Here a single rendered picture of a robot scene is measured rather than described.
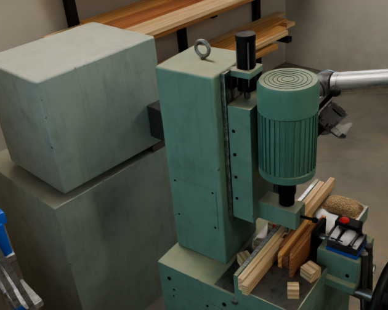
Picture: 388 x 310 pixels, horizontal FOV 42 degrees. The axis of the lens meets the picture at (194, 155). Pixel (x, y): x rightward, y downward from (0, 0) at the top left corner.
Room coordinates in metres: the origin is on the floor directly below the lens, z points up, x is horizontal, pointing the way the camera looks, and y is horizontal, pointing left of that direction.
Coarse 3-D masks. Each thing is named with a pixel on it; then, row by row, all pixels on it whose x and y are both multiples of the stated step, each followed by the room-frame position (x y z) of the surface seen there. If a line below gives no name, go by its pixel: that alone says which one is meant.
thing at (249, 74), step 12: (240, 36) 1.39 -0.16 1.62; (252, 36) 1.39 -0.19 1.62; (240, 48) 1.40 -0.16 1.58; (252, 48) 1.40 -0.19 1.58; (240, 60) 1.40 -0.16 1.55; (252, 60) 1.39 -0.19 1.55; (240, 72) 1.38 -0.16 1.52; (252, 72) 1.37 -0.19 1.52; (240, 84) 1.40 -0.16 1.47; (252, 84) 1.39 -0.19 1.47
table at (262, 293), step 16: (320, 208) 1.50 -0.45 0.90; (272, 272) 1.20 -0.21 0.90; (288, 272) 1.19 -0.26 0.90; (256, 288) 1.14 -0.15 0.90; (272, 288) 1.13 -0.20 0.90; (304, 288) 1.12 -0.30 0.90; (320, 288) 1.16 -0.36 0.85; (336, 288) 1.16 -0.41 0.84; (352, 288) 1.13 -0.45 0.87; (256, 304) 1.10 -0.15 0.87; (272, 304) 1.07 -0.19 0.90; (288, 304) 1.06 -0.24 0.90; (304, 304) 1.07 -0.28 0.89
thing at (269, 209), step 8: (264, 200) 1.36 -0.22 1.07; (272, 200) 1.36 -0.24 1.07; (296, 200) 1.34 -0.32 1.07; (264, 208) 1.34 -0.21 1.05; (272, 208) 1.32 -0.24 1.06; (280, 208) 1.31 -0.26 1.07; (288, 208) 1.30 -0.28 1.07; (296, 208) 1.30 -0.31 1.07; (304, 208) 1.32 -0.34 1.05; (264, 216) 1.34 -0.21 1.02; (272, 216) 1.32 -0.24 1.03; (280, 216) 1.31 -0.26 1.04; (288, 216) 1.29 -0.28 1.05; (296, 216) 1.28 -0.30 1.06; (280, 224) 1.31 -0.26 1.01; (288, 224) 1.29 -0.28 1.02; (296, 224) 1.28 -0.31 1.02
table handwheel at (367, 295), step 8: (384, 272) 1.10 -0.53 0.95; (384, 280) 1.08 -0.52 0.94; (360, 288) 1.16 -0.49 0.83; (376, 288) 1.06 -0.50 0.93; (384, 288) 1.06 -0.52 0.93; (360, 296) 1.15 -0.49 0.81; (368, 296) 1.13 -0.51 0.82; (376, 296) 1.04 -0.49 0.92; (384, 296) 1.11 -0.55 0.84; (376, 304) 1.03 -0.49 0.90; (384, 304) 1.09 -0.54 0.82
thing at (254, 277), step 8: (328, 184) 1.59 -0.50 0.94; (320, 192) 1.55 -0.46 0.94; (328, 192) 1.58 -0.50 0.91; (312, 200) 1.50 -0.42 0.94; (320, 200) 1.52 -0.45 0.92; (312, 208) 1.47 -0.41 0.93; (272, 248) 1.27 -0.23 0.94; (264, 256) 1.23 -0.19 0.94; (272, 256) 1.23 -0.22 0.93; (264, 264) 1.20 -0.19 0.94; (256, 272) 1.16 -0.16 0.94; (264, 272) 1.19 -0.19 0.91; (248, 280) 1.13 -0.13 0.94; (256, 280) 1.15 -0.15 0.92; (248, 288) 1.12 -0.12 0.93
